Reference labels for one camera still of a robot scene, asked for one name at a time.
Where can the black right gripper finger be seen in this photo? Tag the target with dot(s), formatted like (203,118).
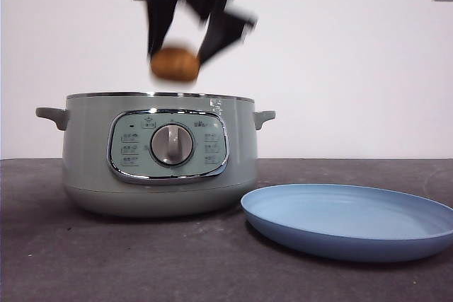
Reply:
(221,36)
(159,19)

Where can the brown potato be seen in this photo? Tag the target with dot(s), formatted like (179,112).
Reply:
(175,65)

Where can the pale green electric steamer pot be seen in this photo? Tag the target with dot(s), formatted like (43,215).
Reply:
(88,160)

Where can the blue round plate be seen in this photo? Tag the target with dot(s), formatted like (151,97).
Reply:
(339,217)

